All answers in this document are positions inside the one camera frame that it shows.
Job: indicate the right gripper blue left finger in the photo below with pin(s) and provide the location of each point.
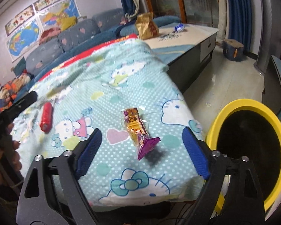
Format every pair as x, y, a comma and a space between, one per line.
85, 152

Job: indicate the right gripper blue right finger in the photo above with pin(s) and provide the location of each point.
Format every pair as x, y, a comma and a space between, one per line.
195, 149

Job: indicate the purple orange snack wrapper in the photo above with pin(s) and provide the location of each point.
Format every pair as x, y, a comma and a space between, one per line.
138, 133

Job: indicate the red cylindrical bottle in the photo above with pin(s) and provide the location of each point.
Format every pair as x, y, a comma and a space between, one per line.
46, 118

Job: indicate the yellow rimmed trash bin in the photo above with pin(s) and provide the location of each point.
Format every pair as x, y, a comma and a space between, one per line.
246, 127

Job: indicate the person left hand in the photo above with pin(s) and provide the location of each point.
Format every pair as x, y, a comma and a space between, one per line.
9, 158

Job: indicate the pile of colourful clothes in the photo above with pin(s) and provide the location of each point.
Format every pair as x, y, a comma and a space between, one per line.
10, 90

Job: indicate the Hello Kitty teal blanket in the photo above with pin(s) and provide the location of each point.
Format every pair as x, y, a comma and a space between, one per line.
92, 93

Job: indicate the world map poster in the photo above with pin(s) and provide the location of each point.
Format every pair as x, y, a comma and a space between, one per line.
25, 37

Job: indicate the floral banner poster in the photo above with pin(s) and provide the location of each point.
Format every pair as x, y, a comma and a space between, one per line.
26, 14

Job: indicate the blue grey sofa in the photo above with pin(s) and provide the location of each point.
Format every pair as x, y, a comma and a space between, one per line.
102, 27

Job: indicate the beige top coffee table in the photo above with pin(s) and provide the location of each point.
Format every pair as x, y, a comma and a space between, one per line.
185, 53

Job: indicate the small blue stool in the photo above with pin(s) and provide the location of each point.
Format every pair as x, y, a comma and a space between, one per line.
233, 50

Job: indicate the China map poster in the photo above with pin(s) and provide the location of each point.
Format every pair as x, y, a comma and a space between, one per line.
54, 15

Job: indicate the brown paper bag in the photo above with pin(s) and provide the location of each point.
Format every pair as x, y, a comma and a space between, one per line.
146, 27

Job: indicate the blue candy wrapper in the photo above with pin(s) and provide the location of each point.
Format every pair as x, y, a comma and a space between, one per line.
179, 28

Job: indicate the blue curtain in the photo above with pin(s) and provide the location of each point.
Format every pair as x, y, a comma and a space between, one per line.
240, 22

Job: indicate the silver tower air conditioner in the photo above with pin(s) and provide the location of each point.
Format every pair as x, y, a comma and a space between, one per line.
271, 34

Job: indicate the wooden framed glass door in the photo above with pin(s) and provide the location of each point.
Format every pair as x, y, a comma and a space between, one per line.
201, 12

